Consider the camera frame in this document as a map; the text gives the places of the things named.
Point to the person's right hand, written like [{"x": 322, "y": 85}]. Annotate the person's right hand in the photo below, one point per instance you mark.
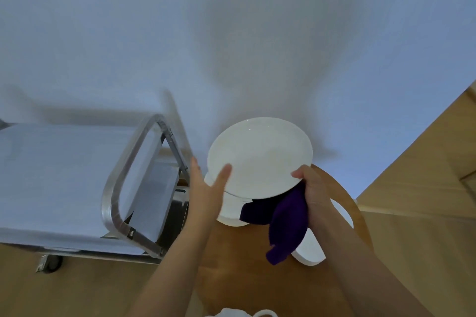
[{"x": 318, "y": 201}]

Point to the person's left hand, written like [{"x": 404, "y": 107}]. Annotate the person's left hand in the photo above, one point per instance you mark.
[{"x": 204, "y": 201}]

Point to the stack of white round plates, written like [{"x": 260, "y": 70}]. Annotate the stack of white round plates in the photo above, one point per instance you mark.
[{"x": 232, "y": 212}]

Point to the purple cleaning cloth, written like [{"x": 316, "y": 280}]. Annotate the purple cleaning cloth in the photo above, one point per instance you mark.
[{"x": 288, "y": 224}]

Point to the stack of white rectangular plates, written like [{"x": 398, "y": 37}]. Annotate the stack of white rectangular plates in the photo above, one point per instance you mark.
[{"x": 308, "y": 253}]

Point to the white round dinner plate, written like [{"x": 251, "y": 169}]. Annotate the white round dinner plate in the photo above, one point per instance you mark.
[{"x": 260, "y": 157}]

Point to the steel three-tier cart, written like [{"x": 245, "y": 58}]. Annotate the steel three-tier cart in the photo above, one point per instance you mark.
[{"x": 48, "y": 179}]

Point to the person's left forearm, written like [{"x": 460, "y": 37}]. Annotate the person's left forearm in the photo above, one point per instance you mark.
[{"x": 171, "y": 276}]

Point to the person's right forearm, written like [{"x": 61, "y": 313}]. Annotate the person's right forearm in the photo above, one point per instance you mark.
[{"x": 364, "y": 279}]

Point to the person's white garment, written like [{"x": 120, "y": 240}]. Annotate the person's white garment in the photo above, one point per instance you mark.
[{"x": 230, "y": 313}]

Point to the round wooden side table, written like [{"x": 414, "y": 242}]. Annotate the round wooden side table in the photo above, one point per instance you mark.
[{"x": 241, "y": 276}]

